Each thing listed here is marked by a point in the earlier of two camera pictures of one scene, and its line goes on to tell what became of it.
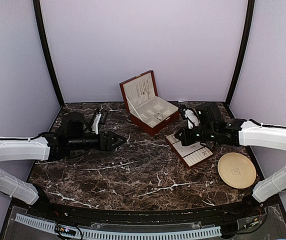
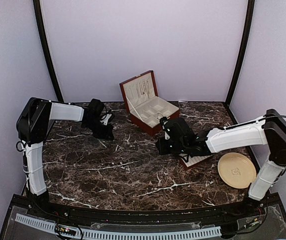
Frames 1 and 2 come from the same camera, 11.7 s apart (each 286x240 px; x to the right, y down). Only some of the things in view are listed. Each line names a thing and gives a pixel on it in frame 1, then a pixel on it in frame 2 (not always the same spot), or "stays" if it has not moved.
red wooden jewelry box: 149,112 stays
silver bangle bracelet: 159,116 stays
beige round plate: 237,170 stays
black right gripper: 185,140 → 162,150
